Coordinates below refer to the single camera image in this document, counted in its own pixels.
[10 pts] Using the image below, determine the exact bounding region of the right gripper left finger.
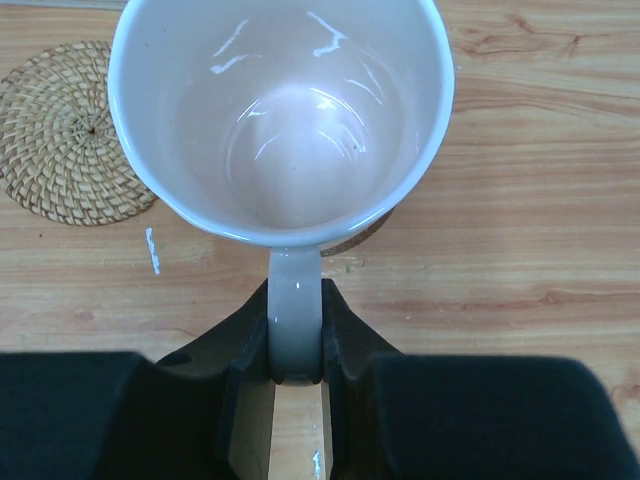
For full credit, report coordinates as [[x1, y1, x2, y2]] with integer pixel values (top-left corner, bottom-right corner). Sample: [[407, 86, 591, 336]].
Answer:
[[1, 287, 275, 479]]

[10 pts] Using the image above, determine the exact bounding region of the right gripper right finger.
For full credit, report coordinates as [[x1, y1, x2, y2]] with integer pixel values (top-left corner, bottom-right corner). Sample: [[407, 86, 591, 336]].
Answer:
[[322, 279, 635, 479]]

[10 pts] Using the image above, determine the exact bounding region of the dark wooden coaster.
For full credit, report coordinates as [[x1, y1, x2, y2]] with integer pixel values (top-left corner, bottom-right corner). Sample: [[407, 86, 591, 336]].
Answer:
[[321, 209, 394, 258]]

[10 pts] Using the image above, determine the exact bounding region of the woven rattan coaster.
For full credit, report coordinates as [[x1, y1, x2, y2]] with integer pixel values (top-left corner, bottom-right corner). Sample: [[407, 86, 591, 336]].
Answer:
[[1, 41, 155, 226]]

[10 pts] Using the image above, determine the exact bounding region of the pink ceramic mug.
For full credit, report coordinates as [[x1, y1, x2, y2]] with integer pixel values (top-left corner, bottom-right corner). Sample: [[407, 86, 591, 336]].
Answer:
[[108, 1, 455, 383]]

